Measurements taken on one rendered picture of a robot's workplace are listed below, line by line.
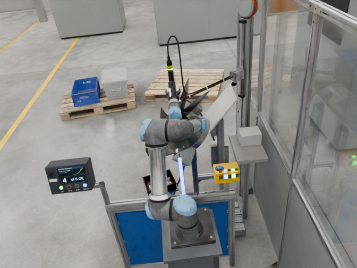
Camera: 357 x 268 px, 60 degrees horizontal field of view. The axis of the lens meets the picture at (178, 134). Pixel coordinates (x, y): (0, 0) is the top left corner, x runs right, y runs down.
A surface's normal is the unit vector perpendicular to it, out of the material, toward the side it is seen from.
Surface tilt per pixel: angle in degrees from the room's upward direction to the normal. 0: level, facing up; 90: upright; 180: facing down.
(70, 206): 0
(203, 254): 0
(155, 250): 90
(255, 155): 0
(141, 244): 90
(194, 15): 90
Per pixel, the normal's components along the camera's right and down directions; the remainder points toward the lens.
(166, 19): 0.05, 0.56
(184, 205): 0.00, -0.81
